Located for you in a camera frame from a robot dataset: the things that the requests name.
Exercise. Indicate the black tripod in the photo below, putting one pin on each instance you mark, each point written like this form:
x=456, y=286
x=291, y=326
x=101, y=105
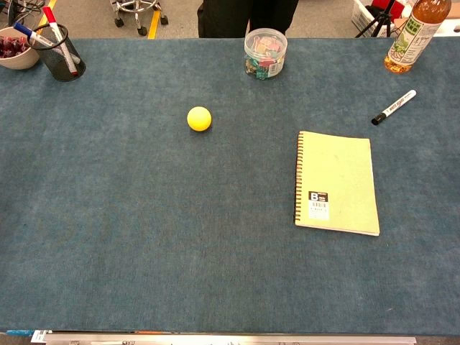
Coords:
x=377, y=19

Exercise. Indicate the black capped whiteboard marker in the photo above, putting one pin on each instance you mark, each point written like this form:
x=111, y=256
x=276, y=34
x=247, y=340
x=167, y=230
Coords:
x=393, y=108

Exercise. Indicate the blue capped whiteboard marker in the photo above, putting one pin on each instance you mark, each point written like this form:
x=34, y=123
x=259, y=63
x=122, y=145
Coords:
x=34, y=36

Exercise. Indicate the chrome swivel stool base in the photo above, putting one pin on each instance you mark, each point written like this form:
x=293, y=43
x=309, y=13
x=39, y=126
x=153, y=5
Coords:
x=138, y=12

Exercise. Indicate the person in black trousers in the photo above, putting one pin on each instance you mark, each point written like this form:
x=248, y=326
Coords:
x=248, y=16

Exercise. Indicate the clear jar of binder clips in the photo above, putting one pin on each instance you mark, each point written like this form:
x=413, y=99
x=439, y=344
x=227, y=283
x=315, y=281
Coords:
x=265, y=54

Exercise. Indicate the aluminium table edge rail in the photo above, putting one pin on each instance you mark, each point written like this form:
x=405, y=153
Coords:
x=230, y=339

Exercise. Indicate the red capped whiteboard marker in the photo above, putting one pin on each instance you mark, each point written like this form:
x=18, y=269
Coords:
x=59, y=37

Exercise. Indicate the black mesh pen holder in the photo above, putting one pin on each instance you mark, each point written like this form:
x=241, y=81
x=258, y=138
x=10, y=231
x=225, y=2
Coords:
x=63, y=59

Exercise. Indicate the white bowl with red items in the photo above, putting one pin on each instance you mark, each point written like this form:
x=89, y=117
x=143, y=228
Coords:
x=14, y=54

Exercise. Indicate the yellow spiral notebook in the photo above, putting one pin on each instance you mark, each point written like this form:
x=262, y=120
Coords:
x=338, y=179

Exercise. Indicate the amber tea bottle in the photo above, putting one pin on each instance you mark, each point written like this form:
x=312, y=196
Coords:
x=413, y=39

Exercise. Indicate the white plastic crate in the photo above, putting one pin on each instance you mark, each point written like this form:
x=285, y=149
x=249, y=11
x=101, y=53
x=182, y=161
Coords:
x=363, y=16

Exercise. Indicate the yellow ball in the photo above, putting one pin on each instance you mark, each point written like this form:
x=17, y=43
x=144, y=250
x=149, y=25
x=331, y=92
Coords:
x=199, y=118

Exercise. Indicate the blue table mat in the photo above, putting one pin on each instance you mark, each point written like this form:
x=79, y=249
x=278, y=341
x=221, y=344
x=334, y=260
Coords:
x=179, y=215

